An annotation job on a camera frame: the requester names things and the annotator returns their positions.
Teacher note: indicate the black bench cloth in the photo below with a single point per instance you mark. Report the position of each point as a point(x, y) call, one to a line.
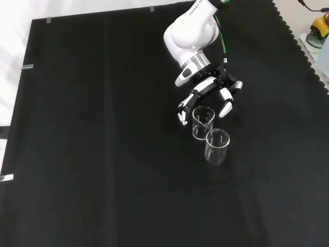
point(102, 141)

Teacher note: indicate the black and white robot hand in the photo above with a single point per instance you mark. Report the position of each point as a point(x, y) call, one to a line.
point(207, 83)

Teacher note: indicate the yellow stop button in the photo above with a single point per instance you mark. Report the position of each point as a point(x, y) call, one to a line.
point(320, 24)

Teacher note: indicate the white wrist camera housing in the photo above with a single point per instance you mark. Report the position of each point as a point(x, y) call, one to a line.
point(183, 76)

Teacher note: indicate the pale board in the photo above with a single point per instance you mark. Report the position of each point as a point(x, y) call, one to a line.
point(308, 52)

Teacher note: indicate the grey blue box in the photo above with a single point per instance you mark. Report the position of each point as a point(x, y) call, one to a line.
point(324, 56)

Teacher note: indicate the clear glass beaker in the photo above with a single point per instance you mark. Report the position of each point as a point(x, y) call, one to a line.
point(197, 133)
point(210, 154)

